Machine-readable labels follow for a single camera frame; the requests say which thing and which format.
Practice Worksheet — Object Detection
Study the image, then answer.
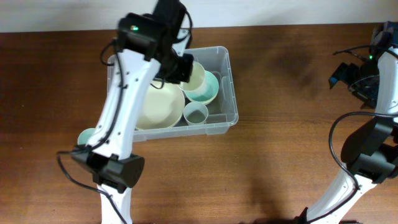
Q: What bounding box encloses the light green small bowl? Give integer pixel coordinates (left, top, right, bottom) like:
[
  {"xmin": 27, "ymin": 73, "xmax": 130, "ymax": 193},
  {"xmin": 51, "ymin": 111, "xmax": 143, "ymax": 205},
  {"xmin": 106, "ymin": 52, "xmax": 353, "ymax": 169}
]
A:
[{"xmin": 184, "ymin": 71, "xmax": 220, "ymax": 105}]

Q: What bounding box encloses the grey plastic cup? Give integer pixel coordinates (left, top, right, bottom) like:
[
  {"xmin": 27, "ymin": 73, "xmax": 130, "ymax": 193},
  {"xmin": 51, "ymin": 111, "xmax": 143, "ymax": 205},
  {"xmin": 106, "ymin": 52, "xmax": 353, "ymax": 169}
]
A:
[{"xmin": 183, "ymin": 101, "xmax": 209, "ymax": 126}]

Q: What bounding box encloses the clear plastic storage bin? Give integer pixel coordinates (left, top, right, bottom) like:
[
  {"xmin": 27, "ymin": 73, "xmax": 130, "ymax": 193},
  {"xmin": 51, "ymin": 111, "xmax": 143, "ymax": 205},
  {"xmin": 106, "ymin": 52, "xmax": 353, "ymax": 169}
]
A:
[{"xmin": 106, "ymin": 45, "xmax": 239, "ymax": 143}]

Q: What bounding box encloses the cream plastic cup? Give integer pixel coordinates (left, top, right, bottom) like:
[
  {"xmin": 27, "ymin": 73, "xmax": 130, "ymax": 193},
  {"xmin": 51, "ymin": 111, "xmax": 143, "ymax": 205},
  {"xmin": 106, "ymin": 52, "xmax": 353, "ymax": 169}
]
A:
[{"xmin": 178, "ymin": 61, "xmax": 207, "ymax": 96}]

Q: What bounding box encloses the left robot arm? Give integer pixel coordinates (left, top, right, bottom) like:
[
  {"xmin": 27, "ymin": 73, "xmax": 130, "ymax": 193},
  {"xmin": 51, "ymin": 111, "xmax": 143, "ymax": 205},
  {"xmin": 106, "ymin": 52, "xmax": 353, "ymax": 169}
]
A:
[{"xmin": 69, "ymin": 12, "xmax": 193, "ymax": 223}]

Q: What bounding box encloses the cream bowl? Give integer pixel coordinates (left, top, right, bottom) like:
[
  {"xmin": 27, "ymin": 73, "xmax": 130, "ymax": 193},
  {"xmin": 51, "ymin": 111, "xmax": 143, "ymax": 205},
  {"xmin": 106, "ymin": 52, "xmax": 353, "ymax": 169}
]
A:
[{"xmin": 135, "ymin": 81, "xmax": 185, "ymax": 130}]

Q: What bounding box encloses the green plastic cup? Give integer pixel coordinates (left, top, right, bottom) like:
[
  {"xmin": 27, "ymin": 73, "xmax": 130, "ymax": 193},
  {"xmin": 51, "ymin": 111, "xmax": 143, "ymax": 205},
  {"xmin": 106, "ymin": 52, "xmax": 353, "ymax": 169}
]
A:
[{"xmin": 77, "ymin": 128, "xmax": 96, "ymax": 145}]

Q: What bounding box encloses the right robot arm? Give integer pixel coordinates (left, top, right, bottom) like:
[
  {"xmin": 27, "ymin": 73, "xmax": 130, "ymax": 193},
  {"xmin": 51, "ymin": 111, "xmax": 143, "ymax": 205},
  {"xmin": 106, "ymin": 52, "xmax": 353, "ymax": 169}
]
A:
[{"xmin": 295, "ymin": 44, "xmax": 397, "ymax": 223}]

